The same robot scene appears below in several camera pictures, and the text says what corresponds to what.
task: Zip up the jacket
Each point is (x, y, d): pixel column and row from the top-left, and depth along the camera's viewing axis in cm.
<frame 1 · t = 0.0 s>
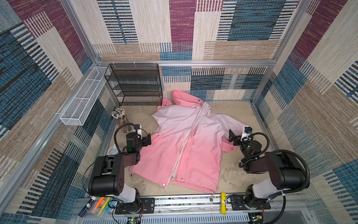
left hand: (142, 132, 94), fingers open
right hand: (236, 130, 90), fingers open
pink zip-up jacket: (186, 147, 96), on the table
metal cup of pencils: (119, 113, 92), point 19 cm above the table

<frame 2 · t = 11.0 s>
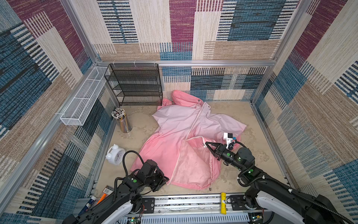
left hand: (170, 177, 79), fingers closed
right hand: (205, 145, 73), fingers closed
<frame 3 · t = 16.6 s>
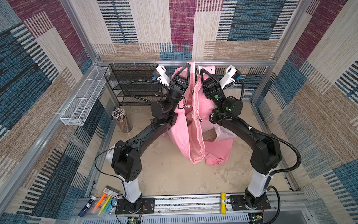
left hand: (192, 65, 49), fingers closed
right hand: (197, 71, 52), fingers closed
pink zip-up jacket: (192, 135, 65), point 33 cm above the table
the other named things where they were.

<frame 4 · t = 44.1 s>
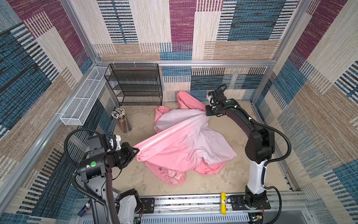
left hand: (138, 148, 65), fingers closed
right hand: (209, 112, 94), fingers closed
pink zip-up jacket: (184, 137, 85), point 14 cm above the table
the other named things where they were.

